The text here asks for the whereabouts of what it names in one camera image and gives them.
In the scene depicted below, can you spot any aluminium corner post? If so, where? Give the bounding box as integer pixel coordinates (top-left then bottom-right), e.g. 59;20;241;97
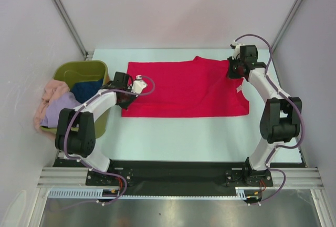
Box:
51;0;89;59
271;0;304;51

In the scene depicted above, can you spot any aluminium front rail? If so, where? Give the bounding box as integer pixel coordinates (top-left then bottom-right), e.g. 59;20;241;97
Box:
38;167;324;189

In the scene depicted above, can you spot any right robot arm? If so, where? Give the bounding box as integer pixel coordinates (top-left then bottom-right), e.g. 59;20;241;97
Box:
226;43;303;187

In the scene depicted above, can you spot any pink t shirt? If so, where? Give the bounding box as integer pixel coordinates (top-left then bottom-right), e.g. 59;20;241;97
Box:
33;79;70;137

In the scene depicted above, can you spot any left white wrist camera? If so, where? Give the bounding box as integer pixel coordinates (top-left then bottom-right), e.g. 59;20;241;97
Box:
131;75;148;94

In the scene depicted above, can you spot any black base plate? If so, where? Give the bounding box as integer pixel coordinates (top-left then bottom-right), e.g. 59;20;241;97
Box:
52;158;307;197

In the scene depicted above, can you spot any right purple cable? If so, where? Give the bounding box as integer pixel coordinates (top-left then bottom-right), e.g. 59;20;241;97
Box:
233;34;307;207

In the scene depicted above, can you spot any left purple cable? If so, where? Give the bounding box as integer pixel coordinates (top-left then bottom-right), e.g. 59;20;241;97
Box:
52;76;155;212

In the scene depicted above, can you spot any left aluminium corner post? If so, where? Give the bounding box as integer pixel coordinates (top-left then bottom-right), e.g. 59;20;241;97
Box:
51;0;89;59

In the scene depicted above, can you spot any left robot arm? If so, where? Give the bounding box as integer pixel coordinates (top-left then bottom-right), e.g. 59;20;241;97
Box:
55;72;147;185

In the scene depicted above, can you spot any right aluminium corner post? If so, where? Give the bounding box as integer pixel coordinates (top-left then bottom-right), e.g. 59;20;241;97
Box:
271;0;304;51

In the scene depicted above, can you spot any purple cable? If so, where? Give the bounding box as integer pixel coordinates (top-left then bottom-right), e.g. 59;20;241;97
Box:
52;76;155;212
233;34;307;207

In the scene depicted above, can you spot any lavender t shirt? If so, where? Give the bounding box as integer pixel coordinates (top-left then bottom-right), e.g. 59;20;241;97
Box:
40;92;80;128

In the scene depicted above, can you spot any left white cable duct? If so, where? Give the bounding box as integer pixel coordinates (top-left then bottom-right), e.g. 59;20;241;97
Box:
48;188;120;199

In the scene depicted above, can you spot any red t shirt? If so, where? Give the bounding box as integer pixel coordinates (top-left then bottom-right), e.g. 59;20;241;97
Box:
121;56;249;118

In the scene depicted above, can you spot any navy blue t shirt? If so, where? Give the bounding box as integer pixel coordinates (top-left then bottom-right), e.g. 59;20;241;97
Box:
70;78;103;104

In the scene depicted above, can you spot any olive green plastic bin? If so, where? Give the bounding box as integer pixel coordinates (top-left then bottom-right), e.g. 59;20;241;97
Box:
39;60;110;138

